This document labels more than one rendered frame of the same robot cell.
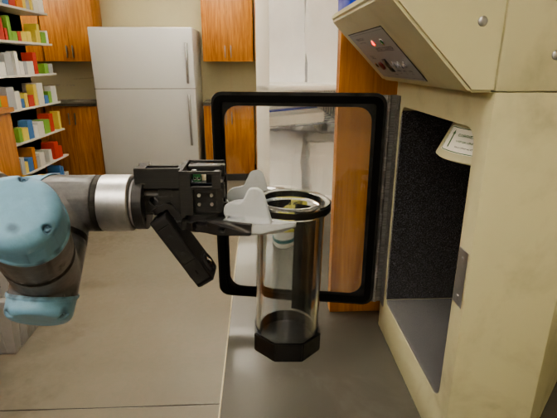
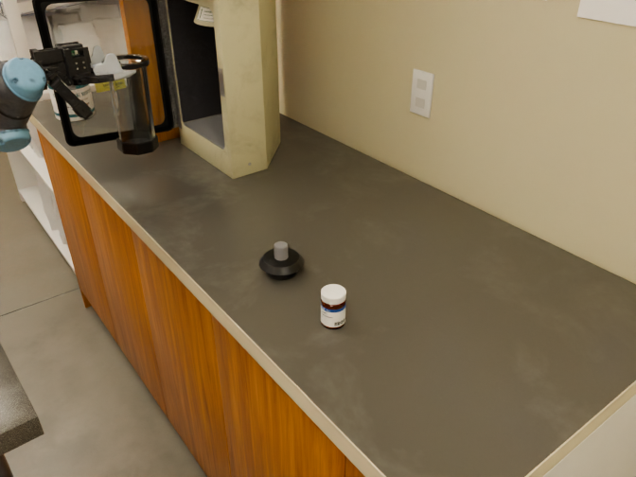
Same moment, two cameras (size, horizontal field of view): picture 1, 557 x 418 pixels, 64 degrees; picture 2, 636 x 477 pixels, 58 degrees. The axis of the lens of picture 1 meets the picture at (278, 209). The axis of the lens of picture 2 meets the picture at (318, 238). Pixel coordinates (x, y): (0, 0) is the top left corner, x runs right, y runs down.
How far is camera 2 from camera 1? 0.94 m
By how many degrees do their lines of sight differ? 34
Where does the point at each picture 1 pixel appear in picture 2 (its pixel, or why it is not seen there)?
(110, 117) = not seen: outside the picture
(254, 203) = (112, 62)
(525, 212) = (240, 45)
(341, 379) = (171, 168)
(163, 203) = (54, 72)
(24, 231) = (38, 81)
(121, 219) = not seen: hidden behind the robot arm
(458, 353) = (228, 119)
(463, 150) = (208, 19)
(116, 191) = not seen: hidden behind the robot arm
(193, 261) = (79, 104)
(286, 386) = (142, 179)
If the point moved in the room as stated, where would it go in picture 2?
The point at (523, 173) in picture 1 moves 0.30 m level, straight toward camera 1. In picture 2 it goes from (236, 27) to (231, 60)
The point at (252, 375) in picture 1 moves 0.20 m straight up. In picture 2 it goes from (118, 181) to (103, 108)
